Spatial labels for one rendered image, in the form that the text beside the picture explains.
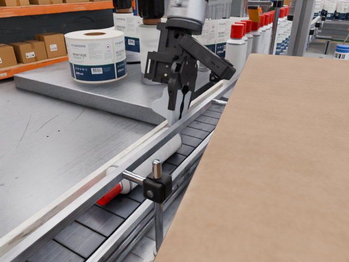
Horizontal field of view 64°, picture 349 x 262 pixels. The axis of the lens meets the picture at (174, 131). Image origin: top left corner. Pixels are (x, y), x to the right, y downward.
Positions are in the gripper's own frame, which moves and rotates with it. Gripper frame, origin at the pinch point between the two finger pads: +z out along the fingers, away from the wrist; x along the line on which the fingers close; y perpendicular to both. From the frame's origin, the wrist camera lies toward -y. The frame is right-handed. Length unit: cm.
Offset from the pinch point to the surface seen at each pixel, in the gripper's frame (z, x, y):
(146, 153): 1.9, 15.9, -3.8
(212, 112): -2.7, -20.3, 0.4
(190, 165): 6.3, 1.1, -5.0
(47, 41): -32, -230, 345
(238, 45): -21.0, -25.1, -1.5
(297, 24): -29.8, -36.2, -13.4
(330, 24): -77, -229, -13
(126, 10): -34, -50, 58
